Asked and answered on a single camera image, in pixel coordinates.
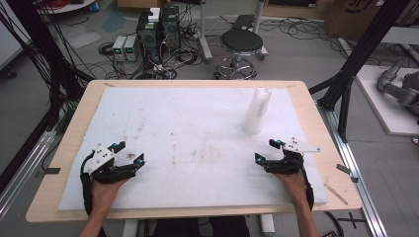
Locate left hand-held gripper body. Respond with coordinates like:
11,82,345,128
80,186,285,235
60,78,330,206
80,143,137,186

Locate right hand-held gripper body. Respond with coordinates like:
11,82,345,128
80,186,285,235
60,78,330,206
262,137,321,176

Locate stack of clear plastic cups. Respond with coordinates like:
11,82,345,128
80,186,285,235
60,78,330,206
241,87,273,136

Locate person's right hand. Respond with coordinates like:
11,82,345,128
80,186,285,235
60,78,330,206
272,171,312,205

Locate person's left hand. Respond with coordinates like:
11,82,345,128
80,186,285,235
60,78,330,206
90,177,130,215

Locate wooden table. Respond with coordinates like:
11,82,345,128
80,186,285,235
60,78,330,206
25,79,364,223

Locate thin wooden stick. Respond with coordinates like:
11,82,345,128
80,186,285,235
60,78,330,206
323,182,350,206

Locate white table leg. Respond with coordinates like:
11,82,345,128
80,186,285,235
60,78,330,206
259,213,277,237
122,218,140,237

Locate person's legs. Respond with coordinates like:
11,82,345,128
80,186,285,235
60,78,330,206
152,215,251,237

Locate grey power supply unit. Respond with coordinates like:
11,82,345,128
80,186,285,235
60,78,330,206
112,35,128,62
124,35,140,62

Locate white floor board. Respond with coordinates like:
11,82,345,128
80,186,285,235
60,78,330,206
355,63,419,137

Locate black round stool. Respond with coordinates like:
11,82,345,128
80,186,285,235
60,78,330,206
213,29,265,81

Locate black computer tower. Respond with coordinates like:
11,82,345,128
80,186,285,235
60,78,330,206
135,11,163,64
160,5,182,51

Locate white desk leg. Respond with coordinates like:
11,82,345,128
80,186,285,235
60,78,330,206
197,0,214,63
252,0,269,61

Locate black flat device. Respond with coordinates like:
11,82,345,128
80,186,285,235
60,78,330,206
231,14,257,32

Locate brown cardboard box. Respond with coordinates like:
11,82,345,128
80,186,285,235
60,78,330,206
324,0,391,41

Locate round white table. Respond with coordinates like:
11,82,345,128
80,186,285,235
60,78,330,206
35,0,100,15

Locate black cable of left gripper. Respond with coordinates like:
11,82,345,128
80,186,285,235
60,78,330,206
79,152,96,216

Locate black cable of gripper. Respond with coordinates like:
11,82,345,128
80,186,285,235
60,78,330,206
299,166,316,212
79,152,96,216

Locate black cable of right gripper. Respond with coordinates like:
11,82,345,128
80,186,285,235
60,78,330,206
299,166,316,212

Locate aluminium rail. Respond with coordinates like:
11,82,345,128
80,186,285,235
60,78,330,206
0,129,57,219
315,100,389,237

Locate tangle of floor cables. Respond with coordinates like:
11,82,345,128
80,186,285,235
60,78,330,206
98,19,207,81

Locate black frame with cable bundle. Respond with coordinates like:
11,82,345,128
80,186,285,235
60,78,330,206
0,0,88,196

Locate black metal frame post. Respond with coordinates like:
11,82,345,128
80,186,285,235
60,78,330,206
308,0,410,143

